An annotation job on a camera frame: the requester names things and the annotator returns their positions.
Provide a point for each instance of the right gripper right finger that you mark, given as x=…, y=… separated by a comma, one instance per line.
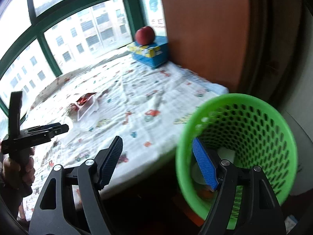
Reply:
x=259, y=210

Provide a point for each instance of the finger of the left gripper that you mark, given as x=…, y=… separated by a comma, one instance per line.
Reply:
x=53, y=132
x=43, y=127

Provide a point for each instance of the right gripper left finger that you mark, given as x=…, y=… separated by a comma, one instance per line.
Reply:
x=55, y=209

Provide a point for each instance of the green mesh trash basket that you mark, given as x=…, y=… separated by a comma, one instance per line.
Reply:
x=253, y=129

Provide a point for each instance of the person's left hand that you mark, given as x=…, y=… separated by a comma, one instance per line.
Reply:
x=12, y=171

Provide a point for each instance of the crumpled white paper bag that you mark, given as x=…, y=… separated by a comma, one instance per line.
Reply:
x=72, y=111

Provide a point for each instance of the round clear plastic lid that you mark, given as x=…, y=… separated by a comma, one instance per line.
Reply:
x=89, y=122

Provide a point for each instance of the orange snack wrapper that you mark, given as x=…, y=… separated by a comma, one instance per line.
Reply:
x=84, y=98

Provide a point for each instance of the clear rectangular plastic container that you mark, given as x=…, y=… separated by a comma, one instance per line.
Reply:
x=86, y=109

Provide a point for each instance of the printed white bed sheet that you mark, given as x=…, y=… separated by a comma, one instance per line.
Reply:
x=146, y=107

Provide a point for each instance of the blue tissue box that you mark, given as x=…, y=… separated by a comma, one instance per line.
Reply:
x=153, y=55

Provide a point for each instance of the red apple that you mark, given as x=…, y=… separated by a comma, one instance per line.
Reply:
x=145, y=35

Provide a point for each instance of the brown wooden cabinet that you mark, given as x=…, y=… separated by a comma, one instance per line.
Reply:
x=214, y=38

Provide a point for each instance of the green window frame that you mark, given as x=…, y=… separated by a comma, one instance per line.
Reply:
x=42, y=40

